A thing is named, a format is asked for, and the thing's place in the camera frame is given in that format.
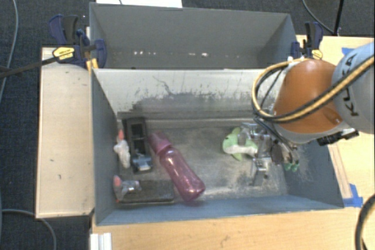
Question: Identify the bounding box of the green and white soft toy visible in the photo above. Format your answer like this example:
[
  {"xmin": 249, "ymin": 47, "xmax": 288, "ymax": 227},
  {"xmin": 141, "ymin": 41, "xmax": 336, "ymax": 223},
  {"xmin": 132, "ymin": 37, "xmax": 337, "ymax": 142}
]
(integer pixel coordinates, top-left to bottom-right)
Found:
[{"xmin": 221, "ymin": 126, "xmax": 259, "ymax": 161}]

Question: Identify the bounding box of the pink plastic bottle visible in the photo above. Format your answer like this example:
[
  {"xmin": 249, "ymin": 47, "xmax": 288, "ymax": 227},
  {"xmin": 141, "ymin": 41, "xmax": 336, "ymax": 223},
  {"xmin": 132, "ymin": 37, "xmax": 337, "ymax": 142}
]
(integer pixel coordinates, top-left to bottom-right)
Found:
[{"xmin": 148, "ymin": 131, "xmax": 206, "ymax": 203}]

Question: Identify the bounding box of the grey metal bin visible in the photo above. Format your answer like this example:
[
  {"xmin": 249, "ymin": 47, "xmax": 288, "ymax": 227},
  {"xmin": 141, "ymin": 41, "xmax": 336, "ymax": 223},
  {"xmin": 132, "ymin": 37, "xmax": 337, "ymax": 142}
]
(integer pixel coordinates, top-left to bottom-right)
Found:
[{"xmin": 88, "ymin": 2, "xmax": 345, "ymax": 227}]

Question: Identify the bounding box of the clear spray bottle orange cap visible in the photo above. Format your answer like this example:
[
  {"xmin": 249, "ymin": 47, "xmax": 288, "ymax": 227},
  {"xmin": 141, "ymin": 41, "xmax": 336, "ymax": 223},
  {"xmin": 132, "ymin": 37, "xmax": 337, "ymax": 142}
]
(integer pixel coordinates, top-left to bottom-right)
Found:
[{"xmin": 112, "ymin": 174, "xmax": 142, "ymax": 203}]

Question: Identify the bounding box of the dark blue small tool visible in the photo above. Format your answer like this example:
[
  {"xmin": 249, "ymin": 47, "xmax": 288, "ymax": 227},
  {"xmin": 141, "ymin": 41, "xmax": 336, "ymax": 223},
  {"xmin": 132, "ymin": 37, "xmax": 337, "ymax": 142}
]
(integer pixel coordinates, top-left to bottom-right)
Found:
[{"xmin": 130, "ymin": 152, "xmax": 154, "ymax": 174}]

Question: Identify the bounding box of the black cylinder on white bracket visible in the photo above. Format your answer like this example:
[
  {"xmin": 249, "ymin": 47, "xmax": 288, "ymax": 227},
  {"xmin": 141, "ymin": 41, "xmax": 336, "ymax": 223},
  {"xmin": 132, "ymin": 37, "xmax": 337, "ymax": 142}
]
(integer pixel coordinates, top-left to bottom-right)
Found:
[{"xmin": 316, "ymin": 128, "xmax": 360, "ymax": 146}]

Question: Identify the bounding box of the pale wood flat board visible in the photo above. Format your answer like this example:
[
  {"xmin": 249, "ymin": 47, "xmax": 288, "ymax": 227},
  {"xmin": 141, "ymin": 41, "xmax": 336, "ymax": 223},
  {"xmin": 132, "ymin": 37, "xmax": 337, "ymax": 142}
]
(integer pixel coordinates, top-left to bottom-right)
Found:
[{"xmin": 35, "ymin": 46, "xmax": 96, "ymax": 219}]

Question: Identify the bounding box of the dark flat block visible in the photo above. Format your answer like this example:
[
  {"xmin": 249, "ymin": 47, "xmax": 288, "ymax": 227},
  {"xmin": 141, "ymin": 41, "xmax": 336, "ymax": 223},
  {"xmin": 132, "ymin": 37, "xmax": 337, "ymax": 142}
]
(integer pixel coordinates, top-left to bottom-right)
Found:
[{"xmin": 119, "ymin": 179, "xmax": 176, "ymax": 204}]

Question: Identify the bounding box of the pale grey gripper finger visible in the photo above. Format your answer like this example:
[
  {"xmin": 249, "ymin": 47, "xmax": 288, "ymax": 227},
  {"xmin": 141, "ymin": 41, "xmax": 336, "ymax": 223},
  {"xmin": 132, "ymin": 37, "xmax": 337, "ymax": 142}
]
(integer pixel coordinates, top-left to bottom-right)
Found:
[
  {"xmin": 254, "ymin": 158, "xmax": 272, "ymax": 186},
  {"xmin": 250, "ymin": 166, "xmax": 262, "ymax": 187}
]

